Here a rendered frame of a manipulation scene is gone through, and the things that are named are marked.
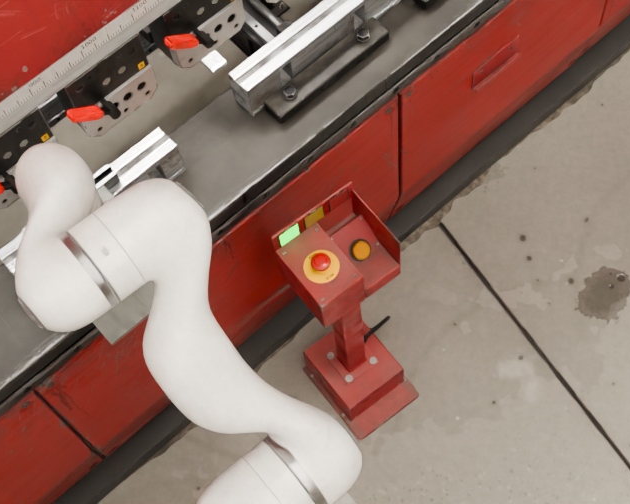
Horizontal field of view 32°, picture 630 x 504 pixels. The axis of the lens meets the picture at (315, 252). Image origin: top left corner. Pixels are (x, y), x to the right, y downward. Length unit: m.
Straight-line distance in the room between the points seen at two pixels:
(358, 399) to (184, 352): 1.53
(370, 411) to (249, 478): 1.50
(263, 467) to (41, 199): 0.43
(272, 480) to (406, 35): 1.21
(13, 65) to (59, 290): 0.56
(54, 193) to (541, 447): 1.84
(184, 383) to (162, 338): 0.06
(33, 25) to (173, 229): 0.53
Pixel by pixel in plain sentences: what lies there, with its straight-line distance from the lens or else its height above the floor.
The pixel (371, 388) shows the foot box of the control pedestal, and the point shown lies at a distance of 2.78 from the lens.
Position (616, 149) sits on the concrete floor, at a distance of 3.25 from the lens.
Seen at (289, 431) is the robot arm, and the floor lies 1.46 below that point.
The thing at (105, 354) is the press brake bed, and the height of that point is 0.70.
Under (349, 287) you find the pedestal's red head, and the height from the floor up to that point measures 0.77.
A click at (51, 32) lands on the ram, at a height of 1.46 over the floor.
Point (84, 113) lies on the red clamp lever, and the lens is 1.80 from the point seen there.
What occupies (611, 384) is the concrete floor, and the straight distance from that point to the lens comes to 2.96.
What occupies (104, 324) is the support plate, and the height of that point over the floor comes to 1.00.
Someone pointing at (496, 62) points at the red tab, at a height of 0.58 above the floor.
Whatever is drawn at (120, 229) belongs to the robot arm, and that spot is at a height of 1.70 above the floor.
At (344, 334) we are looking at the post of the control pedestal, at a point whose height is 0.39.
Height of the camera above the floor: 2.77
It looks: 65 degrees down
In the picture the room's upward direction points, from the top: 10 degrees counter-clockwise
